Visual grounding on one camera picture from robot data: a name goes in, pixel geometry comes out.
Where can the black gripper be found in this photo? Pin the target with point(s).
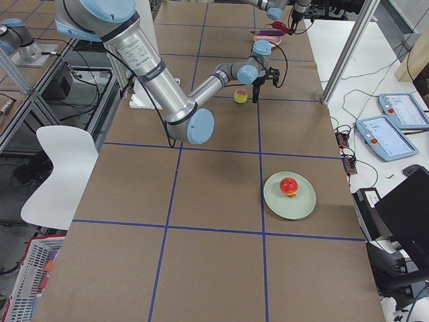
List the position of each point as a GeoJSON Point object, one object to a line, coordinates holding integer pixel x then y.
{"type": "Point", "coordinates": [257, 84]}
{"type": "Point", "coordinates": [295, 17]}

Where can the red chili pepper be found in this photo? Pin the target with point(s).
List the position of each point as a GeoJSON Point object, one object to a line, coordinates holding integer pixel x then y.
{"type": "Point", "coordinates": [279, 26]}

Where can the peach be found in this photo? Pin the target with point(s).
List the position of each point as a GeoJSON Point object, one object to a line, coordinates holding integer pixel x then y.
{"type": "Point", "coordinates": [240, 96]}

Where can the red pomegranate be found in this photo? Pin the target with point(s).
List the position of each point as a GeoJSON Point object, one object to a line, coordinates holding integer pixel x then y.
{"type": "Point", "coordinates": [289, 187]}

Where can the purple eggplant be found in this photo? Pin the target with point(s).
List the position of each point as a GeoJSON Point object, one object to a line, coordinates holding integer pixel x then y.
{"type": "Point", "coordinates": [273, 33]}

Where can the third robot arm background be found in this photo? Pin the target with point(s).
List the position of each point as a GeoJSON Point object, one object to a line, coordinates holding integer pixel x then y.
{"type": "Point", "coordinates": [18, 43]}

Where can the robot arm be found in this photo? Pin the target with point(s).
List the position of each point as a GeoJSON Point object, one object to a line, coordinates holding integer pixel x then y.
{"type": "Point", "coordinates": [117, 23]}
{"type": "Point", "coordinates": [275, 9]}

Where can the pink plate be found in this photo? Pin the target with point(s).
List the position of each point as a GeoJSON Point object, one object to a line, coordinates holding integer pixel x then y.
{"type": "Point", "coordinates": [262, 42]}

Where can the orange terminal block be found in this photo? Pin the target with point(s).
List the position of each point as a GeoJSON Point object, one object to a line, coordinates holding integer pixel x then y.
{"type": "Point", "coordinates": [348, 156]}

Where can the green plate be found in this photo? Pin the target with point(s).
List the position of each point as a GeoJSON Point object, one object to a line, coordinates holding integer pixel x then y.
{"type": "Point", "coordinates": [289, 208]}

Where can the teach pendant near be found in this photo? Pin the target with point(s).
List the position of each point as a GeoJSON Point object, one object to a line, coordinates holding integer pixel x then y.
{"type": "Point", "coordinates": [385, 139]}

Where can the teach pendant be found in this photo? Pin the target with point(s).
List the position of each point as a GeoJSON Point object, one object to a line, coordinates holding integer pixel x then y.
{"type": "Point", "coordinates": [385, 139]}
{"type": "Point", "coordinates": [403, 110]}

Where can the teach pendant far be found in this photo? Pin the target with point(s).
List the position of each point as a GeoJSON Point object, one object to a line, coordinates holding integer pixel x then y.
{"type": "Point", "coordinates": [403, 110]}

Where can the black laptop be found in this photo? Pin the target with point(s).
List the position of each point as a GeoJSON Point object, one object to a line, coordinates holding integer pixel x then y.
{"type": "Point", "coordinates": [404, 210]}

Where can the white chair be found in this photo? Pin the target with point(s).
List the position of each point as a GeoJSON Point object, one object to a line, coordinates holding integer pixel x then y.
{"type": "Point", "coordinates": [73, 155]}

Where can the red white plastic basket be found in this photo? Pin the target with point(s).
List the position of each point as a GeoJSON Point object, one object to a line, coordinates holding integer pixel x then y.
{"type": "Point", "coordinates": [34, 271]}

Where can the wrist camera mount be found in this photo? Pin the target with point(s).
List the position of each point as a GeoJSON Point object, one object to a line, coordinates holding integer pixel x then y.
{"type": "Point", "coordinates": [273, 74]}

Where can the aluminium frame post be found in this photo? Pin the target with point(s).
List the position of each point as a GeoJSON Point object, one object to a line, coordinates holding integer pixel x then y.
{"type": "Point", "coordinates": [358, 29]}

